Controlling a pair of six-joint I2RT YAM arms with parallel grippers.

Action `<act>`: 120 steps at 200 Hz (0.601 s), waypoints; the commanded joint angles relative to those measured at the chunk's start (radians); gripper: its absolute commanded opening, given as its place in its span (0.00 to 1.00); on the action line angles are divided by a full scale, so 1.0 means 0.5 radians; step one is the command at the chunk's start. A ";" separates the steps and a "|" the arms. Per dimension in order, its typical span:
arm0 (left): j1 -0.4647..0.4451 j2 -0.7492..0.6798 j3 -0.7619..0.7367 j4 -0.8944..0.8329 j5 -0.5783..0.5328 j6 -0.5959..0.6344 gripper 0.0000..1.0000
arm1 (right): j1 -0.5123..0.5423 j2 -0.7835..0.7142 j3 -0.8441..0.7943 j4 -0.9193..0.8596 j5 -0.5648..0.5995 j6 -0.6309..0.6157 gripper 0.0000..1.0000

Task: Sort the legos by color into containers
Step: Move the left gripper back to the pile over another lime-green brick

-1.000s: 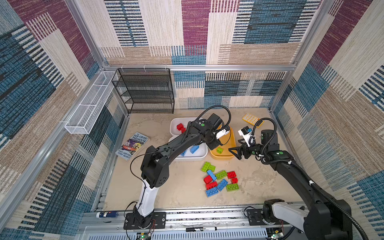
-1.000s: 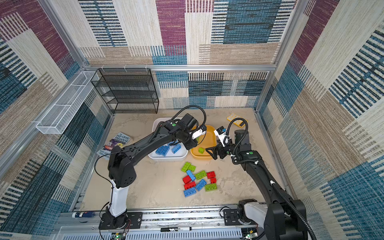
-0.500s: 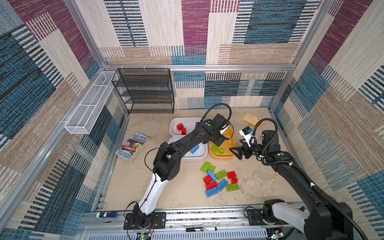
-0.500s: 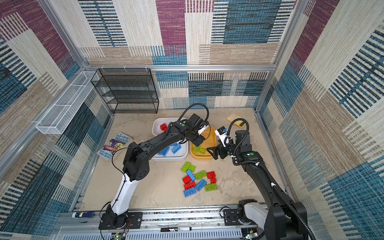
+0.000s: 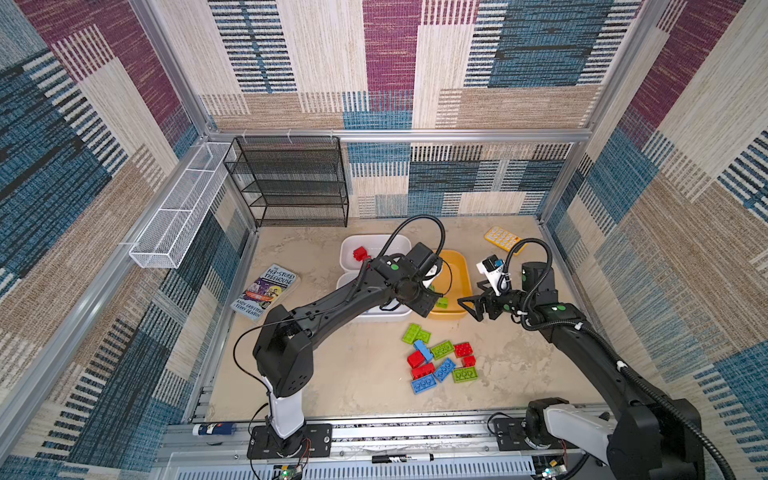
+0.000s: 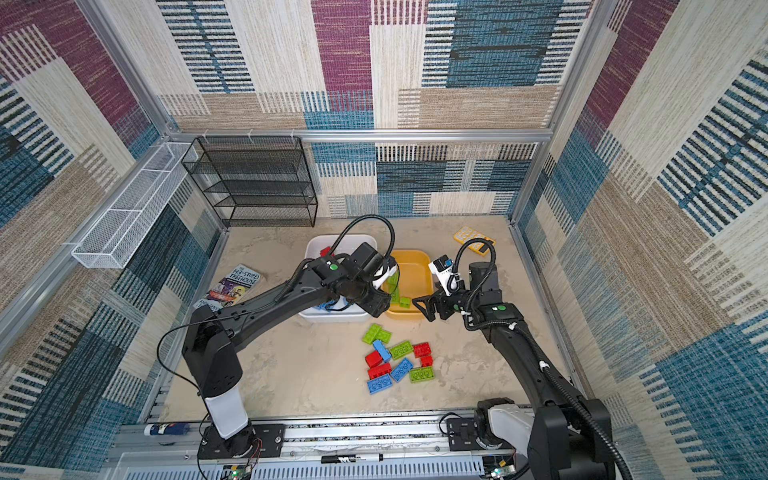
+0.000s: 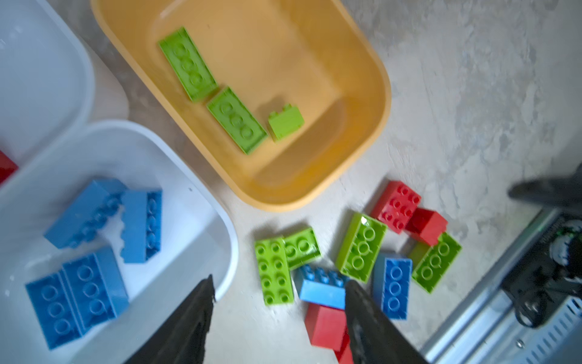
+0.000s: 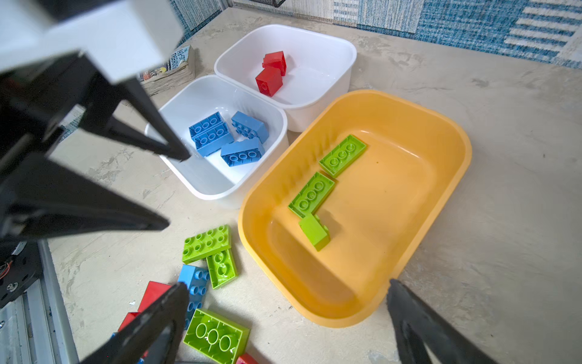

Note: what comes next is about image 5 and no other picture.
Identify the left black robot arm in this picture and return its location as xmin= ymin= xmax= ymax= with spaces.
xmin=253 ymin=243 xmax=442 ymax=451

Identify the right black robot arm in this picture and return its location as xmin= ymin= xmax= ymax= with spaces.
xmin=459 ymin=256 xmax=705 ymax=479

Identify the yellow plastic bin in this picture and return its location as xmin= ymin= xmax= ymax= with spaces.
xmin=428 ymin=250 xmax=473 ymax=320

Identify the green brick top tall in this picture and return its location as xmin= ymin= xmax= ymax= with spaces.
xmin=402 ymin=323 xmax=422 ymax=345

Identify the near white plastic bin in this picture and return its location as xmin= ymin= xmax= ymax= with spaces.
xmin=336 ymin=271 xmax=411 ymax=323

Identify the white plastic bin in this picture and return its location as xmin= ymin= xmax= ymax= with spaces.
xmin=339 ymin=234 xmax=412 ymax=271
xmin=336 ymin=271 xmax=411 ymax=323

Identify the small green brick top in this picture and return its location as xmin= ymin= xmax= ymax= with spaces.
xmin=417 ymin=330 xmax=431 ymax=344

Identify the green brick upper right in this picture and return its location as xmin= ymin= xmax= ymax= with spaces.
xmin=430 ymin=340 xmax=455 ymax=360

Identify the light blue centre brick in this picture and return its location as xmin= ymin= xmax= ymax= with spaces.
xmin=413 ymin=339 xmax=434 ymax=363

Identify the far white plastic bin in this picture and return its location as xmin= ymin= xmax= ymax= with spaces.
xmin=339 ymin=234 xmax=412 ymax=271

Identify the yellow calculator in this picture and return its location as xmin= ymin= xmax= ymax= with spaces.
xmin=484 ymin=226 xmax=522 ymax=252

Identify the green brick lower right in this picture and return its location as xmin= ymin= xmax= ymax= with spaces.
xmin=452 ymin=366 xmax=479 ymax=383

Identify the red centre square brick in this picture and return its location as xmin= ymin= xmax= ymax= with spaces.
xmin=407 ymin=351 xmax=427 ymax=369

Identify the blue diagonal brick right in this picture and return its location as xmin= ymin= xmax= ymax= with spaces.
xmin=433 ymin=358 xmax=456 ymax=383

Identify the red long centre brick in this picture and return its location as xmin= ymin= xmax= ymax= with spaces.
xmin=411 ymin=362 xmax=435 ymax=380

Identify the blue brick bottom centre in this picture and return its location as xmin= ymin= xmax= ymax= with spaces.
xmin=411 ymin=375 xmax=438 ymax=395

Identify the colourful paperback book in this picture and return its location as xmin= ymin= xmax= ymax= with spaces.
xmin=230 ymin=264 xmax=299 ymax=321

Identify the blue white marker pen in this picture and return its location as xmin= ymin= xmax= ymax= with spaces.
xmin=192 ymin=422 xmax=238 ymax=436

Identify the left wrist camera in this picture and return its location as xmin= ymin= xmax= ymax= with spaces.
xmin=421 ymin=258 xmax=443 ymax=288

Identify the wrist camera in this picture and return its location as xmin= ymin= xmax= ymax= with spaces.
xmin=476 ymin=254 xmax=511 ymax=296
xmin=421 ymin=258 xmax=443 ymax=288

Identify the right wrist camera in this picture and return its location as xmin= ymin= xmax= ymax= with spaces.
xmin=476 ymin=254 xmax=511 ymax=296

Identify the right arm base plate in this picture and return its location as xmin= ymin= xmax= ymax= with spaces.
xmin=486 ymin=415 xmax=577 ymax=452

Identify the black wire shelf rack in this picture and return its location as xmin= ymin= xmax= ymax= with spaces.
xmin=223 ymin=136 xmax=349 ymax=227

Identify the black marker on rail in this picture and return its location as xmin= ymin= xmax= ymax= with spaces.
xmin=371 ymin=453 xmax=435 ymax=464

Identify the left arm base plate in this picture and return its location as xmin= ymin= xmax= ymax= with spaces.
xmin=246 ymin=423 xmax=333 ymax=460

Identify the white wire mesh basket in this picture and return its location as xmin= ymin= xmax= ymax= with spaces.
xmin=129 ymin=142 xmax=230 ymax=269

